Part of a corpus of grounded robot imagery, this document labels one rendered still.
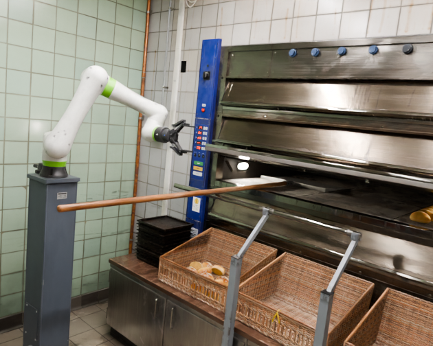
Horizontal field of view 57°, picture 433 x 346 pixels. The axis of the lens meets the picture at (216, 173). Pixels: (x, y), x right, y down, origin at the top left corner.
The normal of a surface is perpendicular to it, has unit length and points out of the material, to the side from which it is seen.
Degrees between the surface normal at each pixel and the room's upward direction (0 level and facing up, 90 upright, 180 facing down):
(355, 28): 90
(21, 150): 90
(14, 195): 90
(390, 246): 70
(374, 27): 90
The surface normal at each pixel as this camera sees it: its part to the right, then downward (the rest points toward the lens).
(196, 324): -0.66, 0.04
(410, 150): -0.59, -0.31
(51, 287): 0.78, 0.16
